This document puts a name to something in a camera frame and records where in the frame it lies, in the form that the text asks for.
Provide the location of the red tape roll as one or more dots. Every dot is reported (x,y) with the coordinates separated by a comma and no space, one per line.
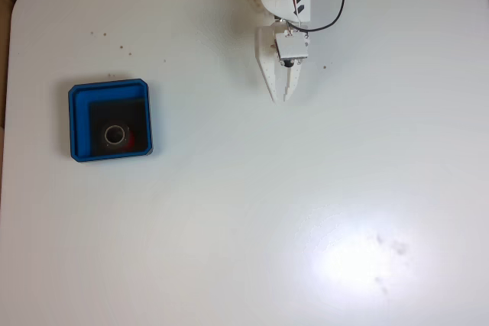
(130,139)

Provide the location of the black square box insert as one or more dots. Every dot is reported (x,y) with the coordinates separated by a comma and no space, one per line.
(137,116)

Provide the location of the blue square box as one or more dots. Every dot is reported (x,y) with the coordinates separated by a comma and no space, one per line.
(78,120)

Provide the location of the white camera box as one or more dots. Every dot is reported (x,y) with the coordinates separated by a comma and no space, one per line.
(292,46)

